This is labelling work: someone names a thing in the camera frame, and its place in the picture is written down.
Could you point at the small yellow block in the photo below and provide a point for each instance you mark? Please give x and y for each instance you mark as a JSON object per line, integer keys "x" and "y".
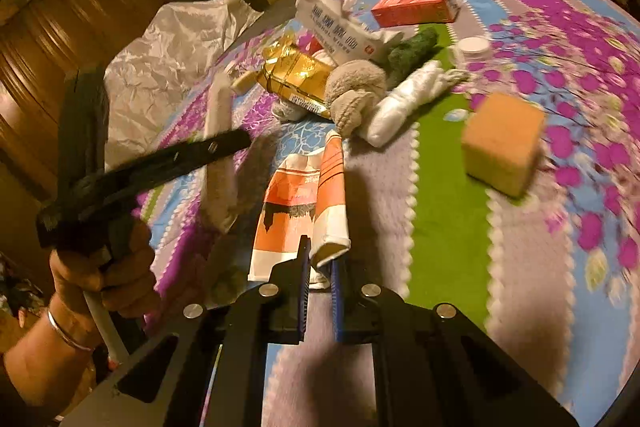
{"x": 243, "y": 82}

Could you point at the orange white paper bag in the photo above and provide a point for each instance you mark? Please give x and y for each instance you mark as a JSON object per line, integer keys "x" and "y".
{"x": 282, "y": 217}

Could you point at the silver plastic bag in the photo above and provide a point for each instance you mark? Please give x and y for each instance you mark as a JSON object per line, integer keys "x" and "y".
{"x": 165, "y": 52}

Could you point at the floral bed sheet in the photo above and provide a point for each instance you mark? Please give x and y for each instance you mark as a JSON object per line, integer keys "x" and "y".
{"x": 450, "y": 232}

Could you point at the yellow sponge block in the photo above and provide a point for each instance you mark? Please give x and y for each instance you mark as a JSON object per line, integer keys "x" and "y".
{"x": 502, "y": 142}

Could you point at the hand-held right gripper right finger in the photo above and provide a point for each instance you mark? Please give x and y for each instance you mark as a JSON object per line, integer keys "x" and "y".
{"x": 338, "y": 307}

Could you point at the person's left forearm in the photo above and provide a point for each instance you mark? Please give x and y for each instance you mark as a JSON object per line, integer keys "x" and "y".
{"x": 40, "y": 372}

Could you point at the small grey fuzzy cloth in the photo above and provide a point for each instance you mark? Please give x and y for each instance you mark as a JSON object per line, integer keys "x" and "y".
{"x": 287, "y": 111}

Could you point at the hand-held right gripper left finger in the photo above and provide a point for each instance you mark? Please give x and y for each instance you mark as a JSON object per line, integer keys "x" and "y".
{"x": 303, "y": 292}

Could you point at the person's left hand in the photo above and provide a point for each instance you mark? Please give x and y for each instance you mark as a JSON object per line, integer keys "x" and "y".
{"x": 130, "y": 287}

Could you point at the beige long sock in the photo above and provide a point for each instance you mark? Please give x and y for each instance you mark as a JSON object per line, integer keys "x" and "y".
{"x": 220, "y": 192}

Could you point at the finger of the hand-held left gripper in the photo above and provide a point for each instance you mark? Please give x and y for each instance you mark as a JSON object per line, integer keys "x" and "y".
{"x": 175, "y": 162}

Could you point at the wooden wardrobe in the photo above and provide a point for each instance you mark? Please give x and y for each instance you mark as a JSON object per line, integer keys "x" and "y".
{"x": 65, "y": 22}

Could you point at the gold foil packet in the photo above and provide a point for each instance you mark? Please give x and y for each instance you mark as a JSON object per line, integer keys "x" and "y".
{"x": 295, "y": 74}

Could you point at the white sock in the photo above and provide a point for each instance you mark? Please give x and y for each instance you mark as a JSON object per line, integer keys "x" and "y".
{"x": 400, "y": 107}

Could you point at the red cardboard box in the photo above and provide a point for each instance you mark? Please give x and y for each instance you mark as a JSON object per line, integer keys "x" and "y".
{"x": 412, "y": 7}

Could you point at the orange white paper carton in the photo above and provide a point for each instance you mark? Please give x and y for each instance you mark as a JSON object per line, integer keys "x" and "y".
{"x": 331, "y": 197}

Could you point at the grey fuzzy sock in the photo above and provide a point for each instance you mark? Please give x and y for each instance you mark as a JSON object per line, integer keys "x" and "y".
{"x": 352, "y": 97}

